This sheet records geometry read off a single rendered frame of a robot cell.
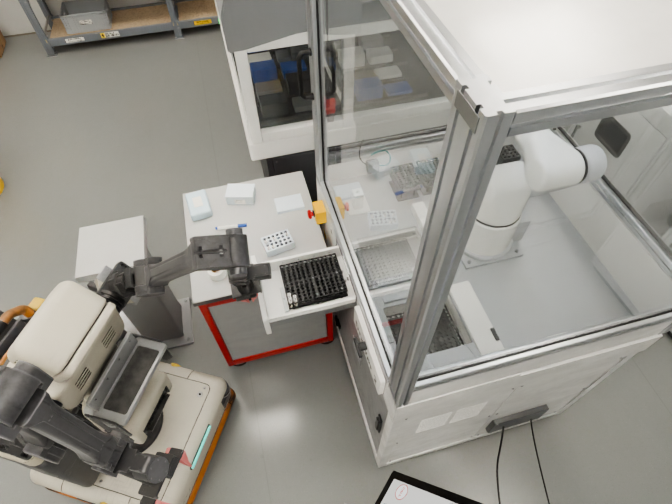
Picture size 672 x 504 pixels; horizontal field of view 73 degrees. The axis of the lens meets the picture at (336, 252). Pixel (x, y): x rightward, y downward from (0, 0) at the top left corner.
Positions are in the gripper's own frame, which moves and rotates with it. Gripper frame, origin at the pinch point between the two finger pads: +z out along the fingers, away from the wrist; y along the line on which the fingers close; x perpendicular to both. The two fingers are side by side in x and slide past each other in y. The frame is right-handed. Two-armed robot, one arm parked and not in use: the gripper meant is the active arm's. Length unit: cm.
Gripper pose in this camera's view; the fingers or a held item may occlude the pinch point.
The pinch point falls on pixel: (250, 299)
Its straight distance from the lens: 168.0
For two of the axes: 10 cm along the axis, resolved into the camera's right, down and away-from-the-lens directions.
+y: 9.7, -2.2, 1.2
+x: -2.5, -7.8, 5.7
